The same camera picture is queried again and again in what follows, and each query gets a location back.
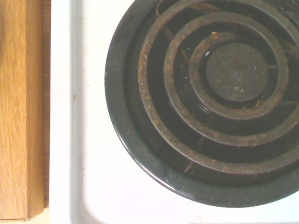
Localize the rusty black coil burner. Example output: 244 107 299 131
104 0 299 208

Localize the rusty coil heating element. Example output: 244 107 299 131
137 0 299 178

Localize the wooden countertop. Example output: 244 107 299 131
0 0 51 223

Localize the white electric stove top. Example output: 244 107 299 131
49 0 299 224

